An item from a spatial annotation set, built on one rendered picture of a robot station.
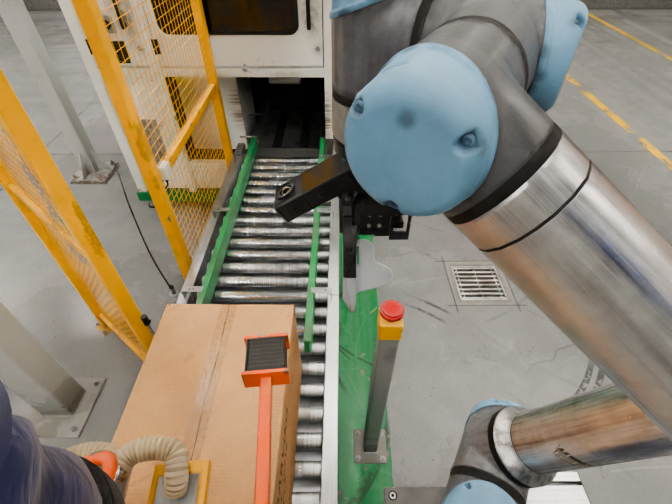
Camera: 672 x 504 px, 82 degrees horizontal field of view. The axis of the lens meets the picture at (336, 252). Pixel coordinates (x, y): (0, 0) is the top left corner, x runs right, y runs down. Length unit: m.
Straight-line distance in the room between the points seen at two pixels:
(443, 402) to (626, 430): 1.65
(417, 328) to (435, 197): 2.19
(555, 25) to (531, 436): 0.52
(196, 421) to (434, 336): 1.58
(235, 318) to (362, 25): 1.01
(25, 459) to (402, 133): 0.41
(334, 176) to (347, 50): 0.13
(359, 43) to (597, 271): 0.24
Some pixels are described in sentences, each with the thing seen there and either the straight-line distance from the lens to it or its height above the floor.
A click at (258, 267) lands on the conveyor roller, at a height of 0.54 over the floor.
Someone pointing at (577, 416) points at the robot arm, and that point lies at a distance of 0.61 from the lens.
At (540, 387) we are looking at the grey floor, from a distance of 2.39.
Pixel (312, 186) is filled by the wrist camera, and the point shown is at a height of 1.67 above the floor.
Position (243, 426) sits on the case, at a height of 0.95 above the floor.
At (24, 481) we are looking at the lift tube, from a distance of 0.46.
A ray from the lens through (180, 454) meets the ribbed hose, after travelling 0.81.
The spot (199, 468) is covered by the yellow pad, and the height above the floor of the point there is 1.13.
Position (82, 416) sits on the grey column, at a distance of 2.41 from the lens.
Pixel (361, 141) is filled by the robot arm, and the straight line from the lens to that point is 0.20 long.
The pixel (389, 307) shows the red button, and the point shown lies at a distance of 1.12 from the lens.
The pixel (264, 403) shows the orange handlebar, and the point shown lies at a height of 1.25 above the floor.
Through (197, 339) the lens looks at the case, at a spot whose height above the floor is 0.95.
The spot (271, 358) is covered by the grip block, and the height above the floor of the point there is 1.27.
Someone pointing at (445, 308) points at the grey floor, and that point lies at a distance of 2.51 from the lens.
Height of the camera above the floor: 1.91
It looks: 44 degrees down
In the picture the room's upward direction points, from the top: straight up
